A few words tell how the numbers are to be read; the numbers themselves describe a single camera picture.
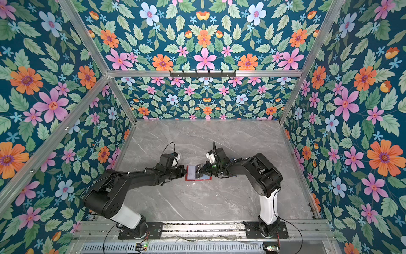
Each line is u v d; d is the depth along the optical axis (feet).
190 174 3.02
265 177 1.75
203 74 3.02
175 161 2.57
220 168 2.51
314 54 2.70
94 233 2.41
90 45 2.61
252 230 2.40
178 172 2.75
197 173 2.99
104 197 1.49
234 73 2.97
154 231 2.41
